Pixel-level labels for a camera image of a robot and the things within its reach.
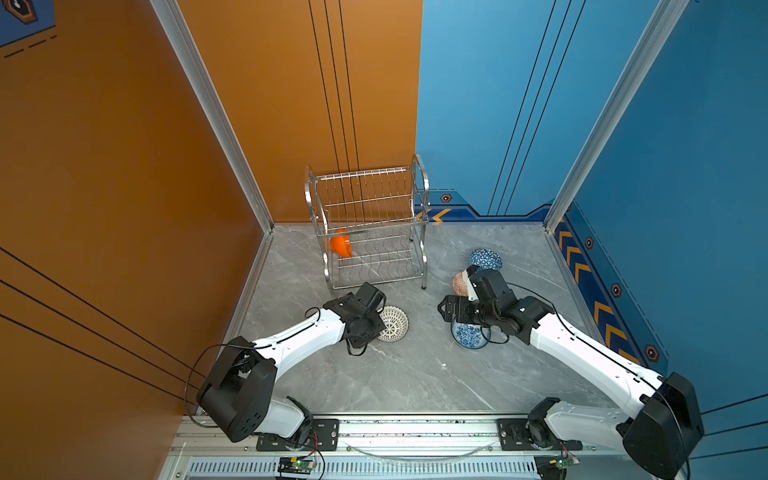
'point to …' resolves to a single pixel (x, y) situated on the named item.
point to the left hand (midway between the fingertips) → (383, 328)
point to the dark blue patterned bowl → (486, 259)
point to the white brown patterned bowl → (397, 324)
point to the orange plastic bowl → (341, 243)
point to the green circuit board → (296, 465)
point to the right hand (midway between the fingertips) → (448, 309)
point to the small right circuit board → (565, 462)
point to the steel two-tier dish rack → (372, 224)
